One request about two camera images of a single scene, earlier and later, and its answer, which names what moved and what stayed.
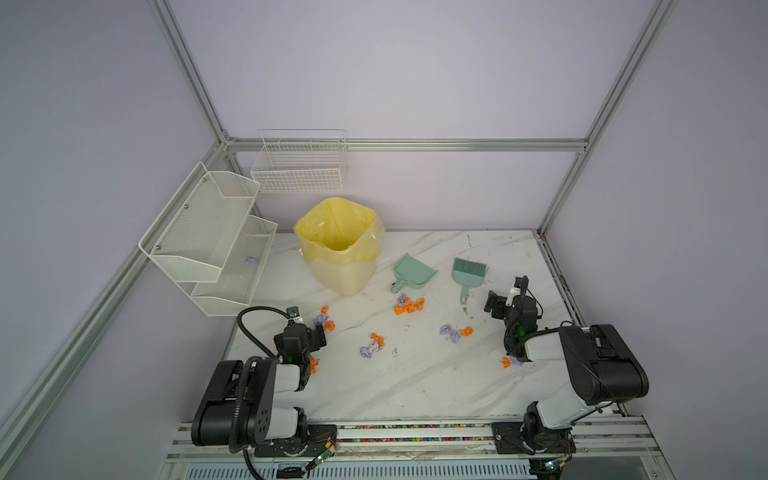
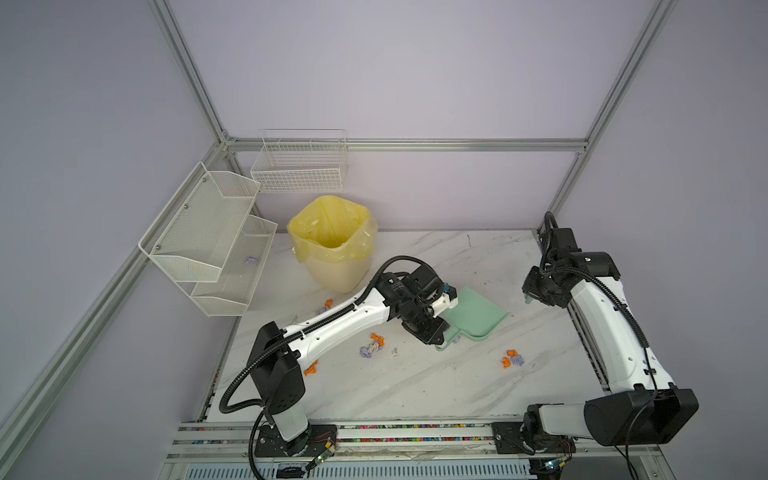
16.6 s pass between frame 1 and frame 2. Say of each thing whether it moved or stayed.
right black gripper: moved
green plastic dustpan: moved
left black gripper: moved
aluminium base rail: stayed
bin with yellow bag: stayed
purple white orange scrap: stayed
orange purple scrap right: stayed
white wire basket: stayed
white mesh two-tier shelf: stayed
